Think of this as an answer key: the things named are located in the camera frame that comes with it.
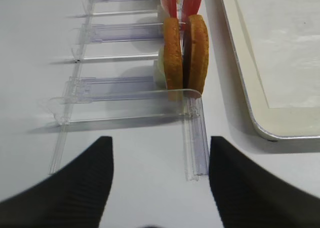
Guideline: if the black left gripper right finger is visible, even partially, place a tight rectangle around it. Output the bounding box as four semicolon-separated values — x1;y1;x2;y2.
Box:
208;136;320;228

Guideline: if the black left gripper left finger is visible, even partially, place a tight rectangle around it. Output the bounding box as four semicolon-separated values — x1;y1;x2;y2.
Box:
0;136;114;228

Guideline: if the bun slice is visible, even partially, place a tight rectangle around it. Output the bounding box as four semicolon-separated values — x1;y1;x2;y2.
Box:
188;14;209;94
163;17;183;101

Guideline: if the pale cheese slice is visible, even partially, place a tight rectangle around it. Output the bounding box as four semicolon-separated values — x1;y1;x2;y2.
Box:
153;46;167;90

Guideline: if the red tomato slice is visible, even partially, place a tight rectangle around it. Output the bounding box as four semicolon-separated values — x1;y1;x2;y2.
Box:
167;0;177;18
182;0;202;16

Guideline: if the clear acrylic left food rack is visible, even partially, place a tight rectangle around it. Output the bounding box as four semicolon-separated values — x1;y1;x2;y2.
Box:
40;0;209;180

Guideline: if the white metal baking tray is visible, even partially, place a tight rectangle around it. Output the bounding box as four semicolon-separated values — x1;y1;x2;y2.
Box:
222;0;320;140

